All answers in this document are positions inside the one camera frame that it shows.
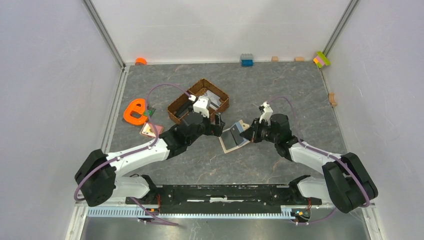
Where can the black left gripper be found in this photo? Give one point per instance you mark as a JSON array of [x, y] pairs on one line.
[[213, 129]]

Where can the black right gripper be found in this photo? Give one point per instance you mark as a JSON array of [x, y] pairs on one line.
[[251, 133]]

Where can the dark grey credit card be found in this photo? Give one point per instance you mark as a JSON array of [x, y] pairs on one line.
[[228, 140]]

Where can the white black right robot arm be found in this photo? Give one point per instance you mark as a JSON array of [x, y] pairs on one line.
[[346, 182]]

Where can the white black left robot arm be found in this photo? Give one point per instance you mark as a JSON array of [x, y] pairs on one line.
[[103, 176]]

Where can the silver white card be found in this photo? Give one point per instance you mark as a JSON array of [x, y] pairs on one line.
[[215, 100]]

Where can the pink triangle picture card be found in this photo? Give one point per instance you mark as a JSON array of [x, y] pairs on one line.
[[150, 130]]

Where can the woven wicker divided basket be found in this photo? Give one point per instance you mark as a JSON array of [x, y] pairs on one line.
[[180, 107]]

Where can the small green brick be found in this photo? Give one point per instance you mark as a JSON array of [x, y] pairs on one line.
[[149, 112]]

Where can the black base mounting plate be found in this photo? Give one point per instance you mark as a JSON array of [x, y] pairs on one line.
[[225, 199]]

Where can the blue toy brick stack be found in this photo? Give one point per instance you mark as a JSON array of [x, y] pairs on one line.
[[246, 60]]

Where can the orange plastic letter toy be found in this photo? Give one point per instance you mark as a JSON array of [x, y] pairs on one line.
[[134, 114]]

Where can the curved wooden block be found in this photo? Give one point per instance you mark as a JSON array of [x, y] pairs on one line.
[[332, 99]]

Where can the orange round cap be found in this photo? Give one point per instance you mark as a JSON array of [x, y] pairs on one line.
[[140, 61]]

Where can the green pink yellow brick stack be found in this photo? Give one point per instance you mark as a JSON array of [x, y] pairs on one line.
[[321, 60]]

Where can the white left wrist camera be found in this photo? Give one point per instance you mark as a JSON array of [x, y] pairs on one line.
[[201, 106]]

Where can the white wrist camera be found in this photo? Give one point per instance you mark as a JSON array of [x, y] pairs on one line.
[[266, 113], [201, 106]]

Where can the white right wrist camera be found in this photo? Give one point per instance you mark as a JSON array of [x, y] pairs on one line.
[[266, 113]]

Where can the aluminium frame rail left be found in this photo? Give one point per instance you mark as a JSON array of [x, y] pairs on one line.
[[92, 11]]

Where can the aluminium frame rail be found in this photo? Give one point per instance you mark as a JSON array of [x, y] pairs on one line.
[[92, 11], [349, 10]]

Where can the aluminium frame rail right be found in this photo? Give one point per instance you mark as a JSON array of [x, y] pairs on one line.
[[349, 10]]

